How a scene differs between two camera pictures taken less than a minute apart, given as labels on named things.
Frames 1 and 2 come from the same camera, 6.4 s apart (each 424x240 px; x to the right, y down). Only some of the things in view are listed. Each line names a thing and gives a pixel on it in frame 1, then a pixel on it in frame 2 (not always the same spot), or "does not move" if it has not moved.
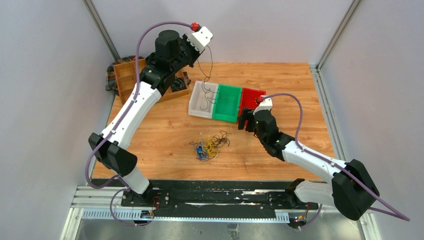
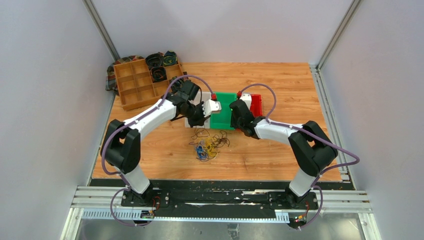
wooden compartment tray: (126, 76) does not move
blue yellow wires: (206, 147) does not move
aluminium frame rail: (104, 202) does not move
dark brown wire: (207, 77) → (196, 133)
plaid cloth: (111, 83) does not move
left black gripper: (184, 41) → (201, 120)
